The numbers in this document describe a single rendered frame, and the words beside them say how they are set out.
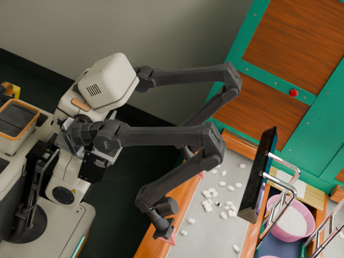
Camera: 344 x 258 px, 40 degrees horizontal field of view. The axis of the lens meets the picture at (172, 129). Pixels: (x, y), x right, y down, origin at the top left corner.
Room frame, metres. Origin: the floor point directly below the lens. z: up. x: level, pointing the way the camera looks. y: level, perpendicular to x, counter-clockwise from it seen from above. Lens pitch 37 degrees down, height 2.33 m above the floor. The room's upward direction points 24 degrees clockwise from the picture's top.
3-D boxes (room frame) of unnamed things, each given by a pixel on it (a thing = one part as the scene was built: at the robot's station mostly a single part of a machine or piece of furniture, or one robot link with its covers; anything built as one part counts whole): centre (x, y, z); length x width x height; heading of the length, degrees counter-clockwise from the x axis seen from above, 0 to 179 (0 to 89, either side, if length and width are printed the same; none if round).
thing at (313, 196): (2.01, -0.75, 0.77); 0.33 x 0.15 x 0.01; 85
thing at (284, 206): (1.64, -0.51, 0.90); 0.20 x 0.19 x 0.45; 175
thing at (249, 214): (1.65, -0.44, 1.08); 0.62 x 0.08 x 0.07; 175
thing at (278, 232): (1.80, -0.73, 0.72); 0.27 x 0.27 x 0.10
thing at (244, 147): (2.09, -0.41, 0.83); 0.30 x 0.06 x 0.07; 85
